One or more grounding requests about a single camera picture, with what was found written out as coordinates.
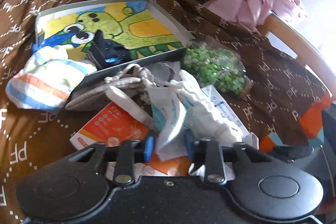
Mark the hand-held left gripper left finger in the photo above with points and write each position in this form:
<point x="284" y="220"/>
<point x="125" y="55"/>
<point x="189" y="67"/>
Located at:
<point x="149" y="146"/>

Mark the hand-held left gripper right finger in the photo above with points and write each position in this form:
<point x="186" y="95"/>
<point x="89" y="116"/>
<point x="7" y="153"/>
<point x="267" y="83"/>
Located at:
<point x="189" y="144"/>

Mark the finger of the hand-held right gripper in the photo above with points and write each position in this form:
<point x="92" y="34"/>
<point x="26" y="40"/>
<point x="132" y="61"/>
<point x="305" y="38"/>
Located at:
<point x="291" y="153"/>

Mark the white blue plastic packet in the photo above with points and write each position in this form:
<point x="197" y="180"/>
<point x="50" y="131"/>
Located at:
<point x="168" y="119"/>

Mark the white glove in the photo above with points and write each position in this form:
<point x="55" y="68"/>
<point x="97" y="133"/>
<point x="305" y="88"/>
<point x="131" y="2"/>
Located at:
<point x="207" y="113"/>

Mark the white padded packet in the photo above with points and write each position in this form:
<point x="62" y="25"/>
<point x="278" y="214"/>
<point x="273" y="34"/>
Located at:
<point x="126" y="103"/>

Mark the grey shallow box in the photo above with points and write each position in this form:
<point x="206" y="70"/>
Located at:
<point x="162" y="56"/>

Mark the striped towel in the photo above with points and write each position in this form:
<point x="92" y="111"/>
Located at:
<point x="39" y="79"/>

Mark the orange white packet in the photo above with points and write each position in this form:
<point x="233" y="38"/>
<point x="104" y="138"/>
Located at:
<point x="113" y="124"/>

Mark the white printed flat packet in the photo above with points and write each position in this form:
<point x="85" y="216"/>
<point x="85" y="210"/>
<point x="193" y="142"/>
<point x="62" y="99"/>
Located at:
<point x="223" y="101"/>

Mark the bag of green beads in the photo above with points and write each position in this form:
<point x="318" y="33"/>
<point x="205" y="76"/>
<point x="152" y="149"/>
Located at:
<point x="215" y="69"/>

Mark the dark blue sock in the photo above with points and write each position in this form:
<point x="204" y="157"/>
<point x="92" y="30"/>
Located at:
<point x="105" y="50"/>

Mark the green cartoon painting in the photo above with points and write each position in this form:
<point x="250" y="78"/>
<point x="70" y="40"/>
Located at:
<point x="147" y="27"/>

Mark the wooden bed rail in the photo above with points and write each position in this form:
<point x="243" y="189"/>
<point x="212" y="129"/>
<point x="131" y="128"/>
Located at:
<point x="286" y="35"/>

